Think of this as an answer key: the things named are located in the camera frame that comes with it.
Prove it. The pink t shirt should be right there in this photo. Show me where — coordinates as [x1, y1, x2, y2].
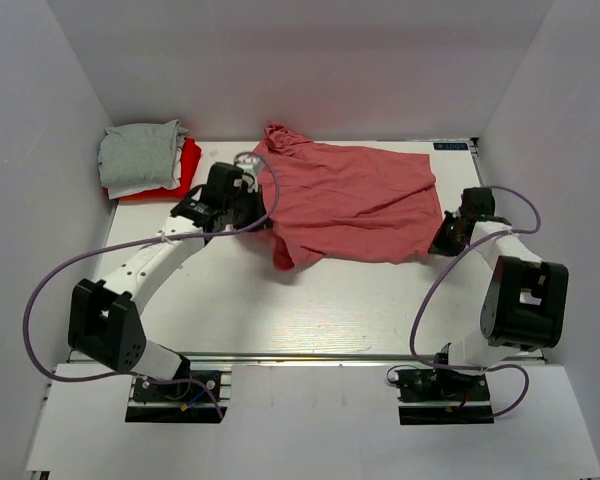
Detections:
[254, 123, 442, 271]

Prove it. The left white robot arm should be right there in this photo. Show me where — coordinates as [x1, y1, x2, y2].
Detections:
[68, 152, 271, 399]

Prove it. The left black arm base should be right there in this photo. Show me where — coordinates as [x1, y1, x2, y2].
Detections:
[125, 367, 232, 424]

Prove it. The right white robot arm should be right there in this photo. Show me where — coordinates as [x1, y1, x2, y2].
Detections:
[430, 187, 569, 399]

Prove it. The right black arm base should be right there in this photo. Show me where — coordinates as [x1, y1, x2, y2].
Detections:
[386, 364, 494, 426]

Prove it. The red folded t shirt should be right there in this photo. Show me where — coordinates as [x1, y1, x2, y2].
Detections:
[108, 137, 202, 201]

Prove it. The grey folded t shirt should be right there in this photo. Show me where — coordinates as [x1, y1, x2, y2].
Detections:
[97, 120, 190, 189]

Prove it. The white folded t shirt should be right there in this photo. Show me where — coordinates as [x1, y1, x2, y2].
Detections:
[98, 143, 184, 199]

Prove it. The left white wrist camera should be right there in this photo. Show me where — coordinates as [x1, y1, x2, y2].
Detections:
[233, 152, 264, 193]

